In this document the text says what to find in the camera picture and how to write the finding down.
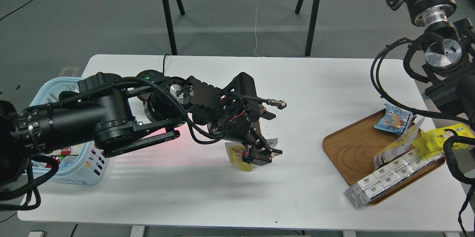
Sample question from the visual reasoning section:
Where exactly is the clear pack of white boxes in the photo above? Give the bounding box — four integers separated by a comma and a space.
345, 148, 445, 208

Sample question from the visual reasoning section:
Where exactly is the black trestle leg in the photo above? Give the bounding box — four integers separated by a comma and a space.
161, 0, 186, 55
295, 0, 320, 56

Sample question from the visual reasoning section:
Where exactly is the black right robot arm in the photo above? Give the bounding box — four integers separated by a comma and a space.
370, 0, 475, 129

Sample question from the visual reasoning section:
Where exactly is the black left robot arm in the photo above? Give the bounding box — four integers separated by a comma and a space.
1, 70, 287, 211

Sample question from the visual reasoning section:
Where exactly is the black barcode scanner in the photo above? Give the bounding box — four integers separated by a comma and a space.
136, 69, 166, 82

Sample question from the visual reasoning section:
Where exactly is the blue cookie snack packet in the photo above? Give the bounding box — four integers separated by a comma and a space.
374, 103, 417, 136

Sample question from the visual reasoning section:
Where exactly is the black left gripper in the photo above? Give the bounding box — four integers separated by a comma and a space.
219, 111, 283, 166

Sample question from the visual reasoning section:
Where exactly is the white yellow snack pouch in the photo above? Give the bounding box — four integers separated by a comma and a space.
373, 117, 425, 170

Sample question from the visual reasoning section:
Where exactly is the black trestle leg left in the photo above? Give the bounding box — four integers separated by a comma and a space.
161, 0, 186, 55

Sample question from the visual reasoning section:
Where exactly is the black trestle leg right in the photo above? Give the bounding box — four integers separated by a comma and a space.
295, 0, 320, 56

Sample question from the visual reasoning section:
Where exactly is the light blue plastic basket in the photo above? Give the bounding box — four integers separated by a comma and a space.
30, 77, 108, 185

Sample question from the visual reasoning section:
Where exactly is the yellow cartoon face snack bag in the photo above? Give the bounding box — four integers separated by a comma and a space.
412, 123, 474, 159

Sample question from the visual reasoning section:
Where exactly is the yellow chickpea snack pouch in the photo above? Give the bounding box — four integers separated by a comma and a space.
225, 142, 257, 172

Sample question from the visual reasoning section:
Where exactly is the round wooden tray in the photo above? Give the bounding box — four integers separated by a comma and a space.
322, 108, 446, 206

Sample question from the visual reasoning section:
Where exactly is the white cord on floor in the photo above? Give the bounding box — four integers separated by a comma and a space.
253, 0, 266, 58

